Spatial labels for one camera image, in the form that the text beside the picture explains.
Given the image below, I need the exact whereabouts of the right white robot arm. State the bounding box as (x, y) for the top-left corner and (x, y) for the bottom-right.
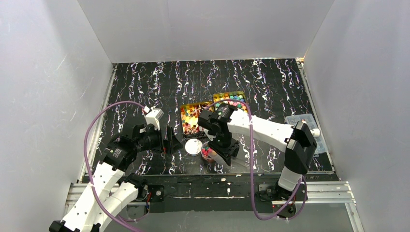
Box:
(198, 103), (321, 191)

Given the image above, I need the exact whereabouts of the clear round jar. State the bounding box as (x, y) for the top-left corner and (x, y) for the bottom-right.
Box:
(201, 142), (217, 163)

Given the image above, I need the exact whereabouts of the tin of lollipops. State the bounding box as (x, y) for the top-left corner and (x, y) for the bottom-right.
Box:
(180, 101), (212, 140)

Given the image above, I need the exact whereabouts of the round white jar lid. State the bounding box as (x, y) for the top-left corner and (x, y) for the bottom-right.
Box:
(184, 138), (203, 156)

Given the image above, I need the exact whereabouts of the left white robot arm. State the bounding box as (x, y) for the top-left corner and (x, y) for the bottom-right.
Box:
(49, 124), (183, 232)

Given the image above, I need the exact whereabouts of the aluminium frame rail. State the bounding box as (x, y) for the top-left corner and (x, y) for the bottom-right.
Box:
(65, 181), (356, 206)

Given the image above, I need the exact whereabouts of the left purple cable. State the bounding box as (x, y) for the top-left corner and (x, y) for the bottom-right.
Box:
(84, 101), (148, 232)

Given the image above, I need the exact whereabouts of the clear plastic scoop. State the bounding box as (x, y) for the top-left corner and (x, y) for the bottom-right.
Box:
(210, 151), (250, 170)

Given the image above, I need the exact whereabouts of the clear plastic organizer box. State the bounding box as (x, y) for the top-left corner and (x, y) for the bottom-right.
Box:
(284, 114), (328, 158)

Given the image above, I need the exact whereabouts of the tin of star candies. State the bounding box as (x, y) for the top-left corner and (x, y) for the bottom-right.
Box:
(213, 90), (248, 113)

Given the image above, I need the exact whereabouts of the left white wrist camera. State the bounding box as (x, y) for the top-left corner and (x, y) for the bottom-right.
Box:
(143, 106), (164, 131)

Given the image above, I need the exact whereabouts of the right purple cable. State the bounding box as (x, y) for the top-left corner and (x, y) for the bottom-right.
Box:
(208, 99), (308, 221)

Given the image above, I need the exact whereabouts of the purple cable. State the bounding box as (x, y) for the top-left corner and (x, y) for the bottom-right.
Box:
(208, 99), (308, 221)
(84, 101), (148, 232)

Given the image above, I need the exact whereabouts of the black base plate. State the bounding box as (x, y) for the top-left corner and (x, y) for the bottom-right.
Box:
(141, 174), (308, 214)

